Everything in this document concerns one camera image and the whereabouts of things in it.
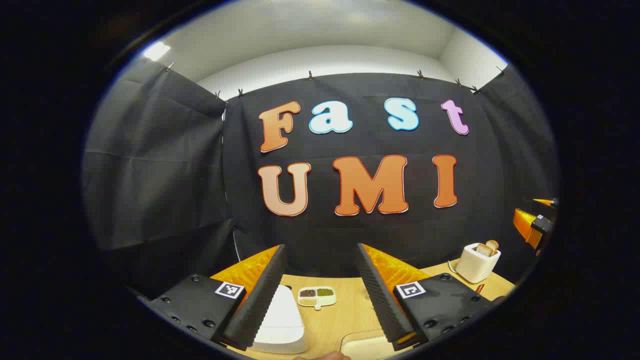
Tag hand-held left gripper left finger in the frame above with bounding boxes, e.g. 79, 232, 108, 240
137, 244, 288, 352

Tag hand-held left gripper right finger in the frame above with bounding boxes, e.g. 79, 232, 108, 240
356, 243, 506, 352

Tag white rice cooker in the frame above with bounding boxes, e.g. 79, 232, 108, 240
250, 285, 309, 355

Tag white divided bean dish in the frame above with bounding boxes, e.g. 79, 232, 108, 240
297, 286, 337, 311

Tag white toaster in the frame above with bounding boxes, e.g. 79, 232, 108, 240
455, 242, 502, 284

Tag ceiling light panel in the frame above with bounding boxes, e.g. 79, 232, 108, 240
143, 41, 171, 62

